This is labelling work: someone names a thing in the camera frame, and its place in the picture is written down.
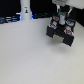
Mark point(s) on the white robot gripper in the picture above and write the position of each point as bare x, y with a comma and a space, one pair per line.
63, 7

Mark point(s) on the black kcup holder drawer box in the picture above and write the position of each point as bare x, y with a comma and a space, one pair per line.
62, 33

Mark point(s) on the green lid white kcup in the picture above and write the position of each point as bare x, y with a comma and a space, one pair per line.
62, 18

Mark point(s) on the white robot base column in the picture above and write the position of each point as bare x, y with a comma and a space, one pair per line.
26, 13

